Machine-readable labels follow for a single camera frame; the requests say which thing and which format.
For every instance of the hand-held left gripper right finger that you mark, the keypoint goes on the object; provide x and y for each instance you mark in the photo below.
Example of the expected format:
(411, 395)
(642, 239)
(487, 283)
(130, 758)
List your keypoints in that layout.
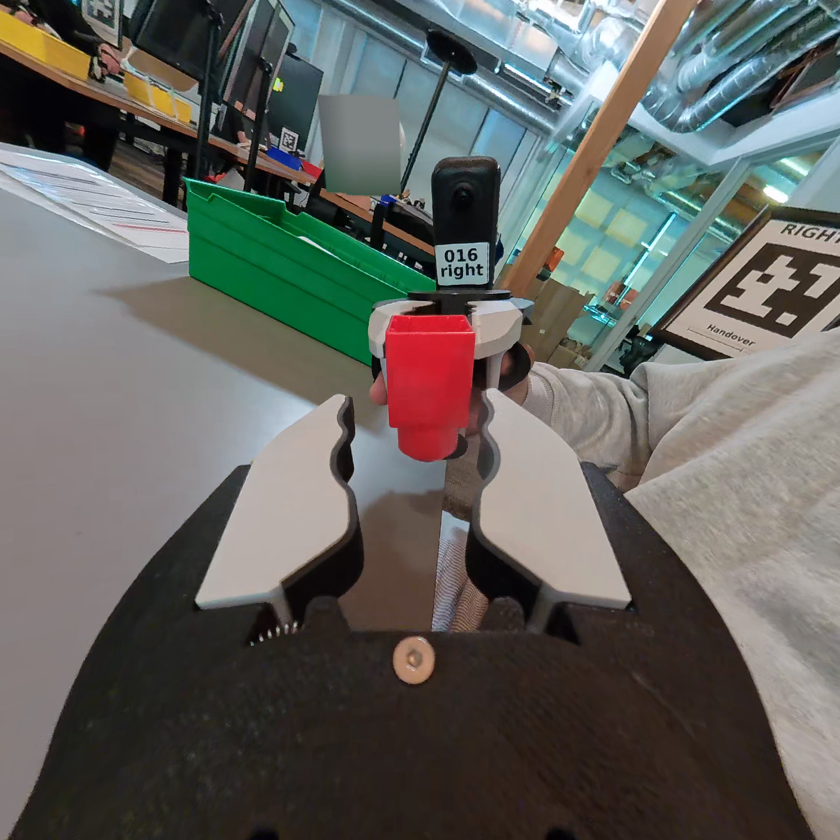
(551, 525)

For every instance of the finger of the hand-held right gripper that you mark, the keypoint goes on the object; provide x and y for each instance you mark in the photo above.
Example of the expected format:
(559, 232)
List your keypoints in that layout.
(377, 331)
(499, 328)

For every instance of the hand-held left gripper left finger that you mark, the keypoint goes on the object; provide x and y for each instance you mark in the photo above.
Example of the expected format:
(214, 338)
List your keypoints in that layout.
(282, 525)

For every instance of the red box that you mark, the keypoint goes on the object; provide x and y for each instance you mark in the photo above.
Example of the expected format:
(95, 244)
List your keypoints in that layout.
(426, 380)

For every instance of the green plastic bin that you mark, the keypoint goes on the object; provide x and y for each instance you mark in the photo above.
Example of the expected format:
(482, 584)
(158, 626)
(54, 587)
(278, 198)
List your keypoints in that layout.
(249, 262)

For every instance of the person's right forearm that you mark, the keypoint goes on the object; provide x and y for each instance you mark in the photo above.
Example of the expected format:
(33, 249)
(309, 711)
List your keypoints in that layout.
(590, 420)

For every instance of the person's right hand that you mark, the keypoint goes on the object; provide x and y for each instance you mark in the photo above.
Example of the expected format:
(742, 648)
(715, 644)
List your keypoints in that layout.
(379, 394)

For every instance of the black bag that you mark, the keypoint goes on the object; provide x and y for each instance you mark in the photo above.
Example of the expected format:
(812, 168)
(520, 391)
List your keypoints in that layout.
(410, 213)

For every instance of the brown cardboard box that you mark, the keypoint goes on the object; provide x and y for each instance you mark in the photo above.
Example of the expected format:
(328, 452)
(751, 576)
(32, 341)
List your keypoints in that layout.
(558, 315)

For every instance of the wooden table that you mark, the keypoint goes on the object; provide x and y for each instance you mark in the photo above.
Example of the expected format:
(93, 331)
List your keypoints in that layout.
(354, 207)
(262, 165)
(111, 92)

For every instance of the striped grey cloth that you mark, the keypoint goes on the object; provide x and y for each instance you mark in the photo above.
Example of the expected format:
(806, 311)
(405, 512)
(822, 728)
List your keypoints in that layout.
(453, 590)

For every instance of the black floor lamp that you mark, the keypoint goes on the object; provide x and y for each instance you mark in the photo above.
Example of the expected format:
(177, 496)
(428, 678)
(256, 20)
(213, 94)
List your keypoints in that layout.
(449, 52)

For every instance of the small red plastic bin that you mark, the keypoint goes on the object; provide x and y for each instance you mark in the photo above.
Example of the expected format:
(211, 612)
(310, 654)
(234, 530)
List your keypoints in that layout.
(312, 170)

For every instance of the small blue plastic bin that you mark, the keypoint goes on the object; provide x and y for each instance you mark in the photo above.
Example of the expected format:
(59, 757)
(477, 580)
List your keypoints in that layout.
(285, 156)

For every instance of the small black framed marker sign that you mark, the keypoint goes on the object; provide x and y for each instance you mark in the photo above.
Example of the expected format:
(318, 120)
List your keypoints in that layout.
(289, 139)

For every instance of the large black framed marker sign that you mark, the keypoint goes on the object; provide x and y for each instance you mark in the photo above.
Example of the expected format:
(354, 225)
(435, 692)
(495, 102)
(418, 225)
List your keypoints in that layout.
(774, 289)

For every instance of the yellow plastic bin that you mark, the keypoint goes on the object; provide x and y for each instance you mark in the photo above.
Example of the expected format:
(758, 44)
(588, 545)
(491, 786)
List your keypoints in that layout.
(161, 98)
(39, 43)

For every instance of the printed paper sheet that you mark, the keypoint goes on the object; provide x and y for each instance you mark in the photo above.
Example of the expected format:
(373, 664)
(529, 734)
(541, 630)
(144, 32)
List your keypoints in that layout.
(85, 203)

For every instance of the wooden support post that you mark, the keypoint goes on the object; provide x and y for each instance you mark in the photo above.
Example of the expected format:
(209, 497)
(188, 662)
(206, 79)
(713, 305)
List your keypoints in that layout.
(604, 131)

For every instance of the metal air duct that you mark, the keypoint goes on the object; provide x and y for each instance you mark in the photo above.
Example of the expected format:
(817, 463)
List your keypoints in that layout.
(715, 92)

